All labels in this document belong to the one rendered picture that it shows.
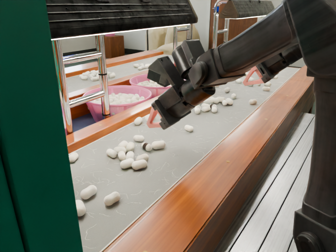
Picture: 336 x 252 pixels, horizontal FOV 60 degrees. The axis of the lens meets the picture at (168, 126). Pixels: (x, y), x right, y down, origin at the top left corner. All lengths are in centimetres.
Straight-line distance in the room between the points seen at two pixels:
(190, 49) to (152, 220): 34
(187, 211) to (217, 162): 19
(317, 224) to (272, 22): 28
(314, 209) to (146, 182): 34
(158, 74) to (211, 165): 24
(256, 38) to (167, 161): 38
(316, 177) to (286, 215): 28
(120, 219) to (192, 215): 13
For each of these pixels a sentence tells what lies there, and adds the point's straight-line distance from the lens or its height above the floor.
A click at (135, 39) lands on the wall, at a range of 702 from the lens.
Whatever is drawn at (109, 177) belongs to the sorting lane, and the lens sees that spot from 67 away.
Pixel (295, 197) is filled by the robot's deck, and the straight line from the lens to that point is 78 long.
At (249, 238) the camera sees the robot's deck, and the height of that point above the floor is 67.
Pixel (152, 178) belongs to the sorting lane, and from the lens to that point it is 65.
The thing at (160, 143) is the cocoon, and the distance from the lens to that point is 76.
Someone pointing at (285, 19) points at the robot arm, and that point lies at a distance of 43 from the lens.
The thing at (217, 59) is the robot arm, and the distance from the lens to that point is 53.
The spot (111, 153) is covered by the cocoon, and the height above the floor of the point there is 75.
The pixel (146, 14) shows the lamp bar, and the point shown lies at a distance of 75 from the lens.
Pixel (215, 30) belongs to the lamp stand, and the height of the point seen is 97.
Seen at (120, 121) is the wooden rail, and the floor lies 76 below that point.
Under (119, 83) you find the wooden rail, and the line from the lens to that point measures 137.
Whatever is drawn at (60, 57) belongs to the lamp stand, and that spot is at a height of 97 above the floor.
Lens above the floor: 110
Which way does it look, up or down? 23 degrees down
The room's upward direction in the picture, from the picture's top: straight up
